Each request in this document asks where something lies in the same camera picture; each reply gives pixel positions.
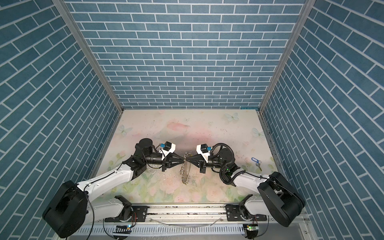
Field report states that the blue tagged key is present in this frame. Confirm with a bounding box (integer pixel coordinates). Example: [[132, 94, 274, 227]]
[[251, 158, 262, 171]]

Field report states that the aluminium front rail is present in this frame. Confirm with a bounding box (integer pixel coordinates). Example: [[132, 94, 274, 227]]
[[61, 202, 311, 226]]

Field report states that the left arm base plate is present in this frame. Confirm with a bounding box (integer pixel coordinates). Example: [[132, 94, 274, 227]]
[[105, 206, 148, 223]]

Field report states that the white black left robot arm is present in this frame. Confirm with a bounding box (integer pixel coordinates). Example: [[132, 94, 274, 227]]
[[43, 138, 185, 238]]

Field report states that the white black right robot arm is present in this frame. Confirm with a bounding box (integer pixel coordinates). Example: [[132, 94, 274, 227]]
[[185, 143, 306, 227]]

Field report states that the aluminium corner post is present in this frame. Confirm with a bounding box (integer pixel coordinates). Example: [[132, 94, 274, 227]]
[[259, 0, 316, 114], [52, 0, 124, 114]]

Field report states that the large metal keyring band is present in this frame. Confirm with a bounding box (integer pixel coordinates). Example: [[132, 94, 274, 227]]
[[180, 152, 192, 185]]

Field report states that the aluminium right corner post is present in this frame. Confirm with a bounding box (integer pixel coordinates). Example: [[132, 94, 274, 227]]
[[259, 0, 316, 114]]

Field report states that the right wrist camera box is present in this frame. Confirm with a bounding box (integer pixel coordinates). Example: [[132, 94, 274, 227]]
[[196, 144, 212, 163]]

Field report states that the aluminium left corner post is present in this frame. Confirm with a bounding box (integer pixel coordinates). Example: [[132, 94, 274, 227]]
[[52, 0, 124, 114]]

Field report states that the perforated cable duct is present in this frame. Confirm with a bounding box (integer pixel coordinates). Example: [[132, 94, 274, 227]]
[[72, 224, 245, 237]]

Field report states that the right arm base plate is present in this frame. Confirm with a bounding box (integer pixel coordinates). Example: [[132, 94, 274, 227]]
[[225, 204, 267, 222]]

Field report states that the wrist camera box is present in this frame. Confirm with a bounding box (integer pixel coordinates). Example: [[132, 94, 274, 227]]
[[196, 144, 212, 163], [160, 142, 176, 160]]

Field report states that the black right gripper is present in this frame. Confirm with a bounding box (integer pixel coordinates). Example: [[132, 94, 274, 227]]
[[187, 153, 228, 175]]

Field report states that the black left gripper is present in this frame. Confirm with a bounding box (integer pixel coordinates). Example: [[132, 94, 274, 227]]
[[142, 151, 184, 173]]

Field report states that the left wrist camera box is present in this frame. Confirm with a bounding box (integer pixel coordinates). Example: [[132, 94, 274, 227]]
[[160, 142, 176, 160]]

